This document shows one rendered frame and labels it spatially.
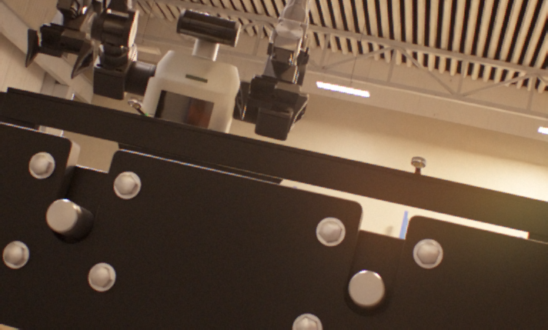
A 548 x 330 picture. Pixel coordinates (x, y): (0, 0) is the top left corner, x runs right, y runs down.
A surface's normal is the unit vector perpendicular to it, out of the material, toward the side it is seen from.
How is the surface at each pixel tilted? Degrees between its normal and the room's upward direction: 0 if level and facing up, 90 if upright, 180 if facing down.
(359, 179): 90
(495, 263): 90
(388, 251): 90
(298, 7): 68
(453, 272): 90
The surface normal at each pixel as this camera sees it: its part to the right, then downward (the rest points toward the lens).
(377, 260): -0.14, -0.22
